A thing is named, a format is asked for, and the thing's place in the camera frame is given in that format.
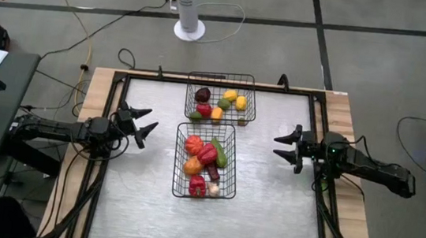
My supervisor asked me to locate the white tower fan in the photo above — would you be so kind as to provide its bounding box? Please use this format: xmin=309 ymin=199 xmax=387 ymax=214
xmin=166 ymin=0 xmax=210 ymax=43

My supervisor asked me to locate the red apple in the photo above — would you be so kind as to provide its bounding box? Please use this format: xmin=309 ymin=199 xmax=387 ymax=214
xmin=195 ymin=102 xmax=215 ymax=119

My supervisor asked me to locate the black wire basket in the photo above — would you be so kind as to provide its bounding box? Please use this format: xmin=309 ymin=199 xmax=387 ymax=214
xmin=183 ymin=68 xmax=261 ymax=129
xmin=169 ymin=117 xmax=244 ymax=204

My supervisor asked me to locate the white garlic bulb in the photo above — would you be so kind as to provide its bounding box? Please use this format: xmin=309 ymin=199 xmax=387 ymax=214
xmin=206 ymin=181 xmax=222 ymax=199

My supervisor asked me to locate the green lime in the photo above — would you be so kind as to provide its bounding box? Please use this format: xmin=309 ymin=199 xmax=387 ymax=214
xmin=215 ymin=97 xmax=234 ymax=112

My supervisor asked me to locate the dark maroon round fruit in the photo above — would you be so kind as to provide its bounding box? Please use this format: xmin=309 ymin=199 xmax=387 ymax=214
xmin=193 ymin=86 xmax=213 ymax=105

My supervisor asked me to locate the orange-red tomato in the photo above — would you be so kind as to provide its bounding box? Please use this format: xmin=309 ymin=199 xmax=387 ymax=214
xmin=183 ymin=134 xmax=206 ymax=158

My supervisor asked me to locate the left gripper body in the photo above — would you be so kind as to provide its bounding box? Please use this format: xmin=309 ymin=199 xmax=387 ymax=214
xmin=112 ymin=100 xmax=143 ymax=136

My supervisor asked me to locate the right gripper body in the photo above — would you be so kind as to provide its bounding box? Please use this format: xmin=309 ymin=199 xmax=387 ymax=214
xmin=296 ymin=130 xmax=326 ymax=165

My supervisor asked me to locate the dark green avocado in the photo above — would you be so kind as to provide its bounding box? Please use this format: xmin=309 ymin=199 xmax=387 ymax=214
xmin=189 ymin=110 xmax=204 ymax=124

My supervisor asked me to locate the green cucumber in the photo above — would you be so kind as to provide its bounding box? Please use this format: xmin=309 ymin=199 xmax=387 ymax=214
xmin=207 ymin=136 xmax=231 ymax=169

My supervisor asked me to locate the dark red eggplant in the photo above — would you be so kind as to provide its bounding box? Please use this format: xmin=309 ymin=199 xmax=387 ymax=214
xmin=204 ymin=161 xmax=222 ymax=184

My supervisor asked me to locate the orange bell pepper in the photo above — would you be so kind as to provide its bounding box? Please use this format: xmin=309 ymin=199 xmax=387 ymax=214
xmin=182 ymin=154 xmax=206 ymax=177

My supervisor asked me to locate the yellow cable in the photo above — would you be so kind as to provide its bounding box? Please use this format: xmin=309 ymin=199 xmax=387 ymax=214
xmin=24 ymin=0 xmax=99 ymax=106

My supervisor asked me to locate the small orange fruit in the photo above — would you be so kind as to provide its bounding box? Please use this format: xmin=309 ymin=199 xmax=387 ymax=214
xmin=210 ymin=106 xmax=225 ymax=123

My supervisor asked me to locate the black metal table frame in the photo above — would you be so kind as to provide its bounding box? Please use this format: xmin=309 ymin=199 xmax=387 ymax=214
xmin=36 ymin=50 xmax=400 ymax=238

